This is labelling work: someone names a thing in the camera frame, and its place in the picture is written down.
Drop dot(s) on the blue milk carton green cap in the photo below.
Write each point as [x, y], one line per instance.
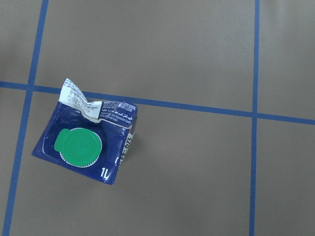
[88, 137]

